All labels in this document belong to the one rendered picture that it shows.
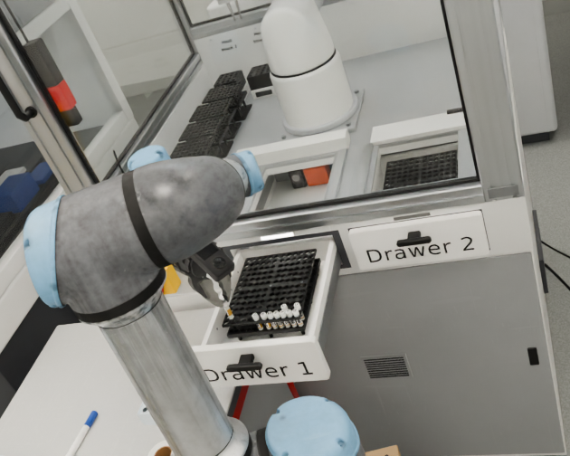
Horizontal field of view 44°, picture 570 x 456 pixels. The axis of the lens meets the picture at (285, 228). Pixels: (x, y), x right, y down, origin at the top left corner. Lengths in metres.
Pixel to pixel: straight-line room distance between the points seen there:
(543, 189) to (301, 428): 2.32
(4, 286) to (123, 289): 1.27
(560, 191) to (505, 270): 1.53
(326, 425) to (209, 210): 0.36
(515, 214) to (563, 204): 1.53
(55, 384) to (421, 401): 0.95
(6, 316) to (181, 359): 1.20
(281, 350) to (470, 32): 0.68
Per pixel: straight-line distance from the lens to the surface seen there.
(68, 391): 1.82
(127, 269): 0.78
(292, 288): 1.56
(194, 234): 0.77
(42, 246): 0.79
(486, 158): 1.46
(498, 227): 1.55
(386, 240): 1.56
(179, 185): 0.76
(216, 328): 1.54
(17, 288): 2.08
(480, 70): 1.36
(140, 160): 1.25
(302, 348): 1.35
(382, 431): 2.09
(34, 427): 1.80
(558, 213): 3.00
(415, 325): 1.75
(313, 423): 0.98
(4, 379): 2.06
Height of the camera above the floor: 1.82
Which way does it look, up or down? 33 degrees down
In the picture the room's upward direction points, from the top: 22 degrees counter-clockwise
